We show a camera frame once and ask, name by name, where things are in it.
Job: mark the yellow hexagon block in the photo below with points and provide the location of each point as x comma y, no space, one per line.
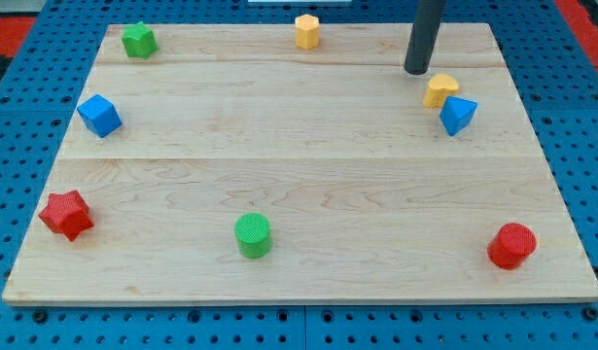
307,31

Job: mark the yellow heart block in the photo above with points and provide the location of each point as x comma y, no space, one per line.
438,89

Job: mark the wooden board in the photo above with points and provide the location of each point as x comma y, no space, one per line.
369,200

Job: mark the green cylinder block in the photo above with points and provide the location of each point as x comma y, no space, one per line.
252,233

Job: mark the blue triangle block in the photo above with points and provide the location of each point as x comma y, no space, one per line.
456,114

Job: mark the blue cube block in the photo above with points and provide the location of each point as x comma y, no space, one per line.
99,115

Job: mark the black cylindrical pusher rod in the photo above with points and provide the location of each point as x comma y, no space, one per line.
423,36

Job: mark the green star block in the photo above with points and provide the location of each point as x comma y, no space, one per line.
139,40

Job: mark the red cylinder block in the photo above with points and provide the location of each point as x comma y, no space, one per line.
511,246

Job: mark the red star block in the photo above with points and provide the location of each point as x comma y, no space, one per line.
67,214

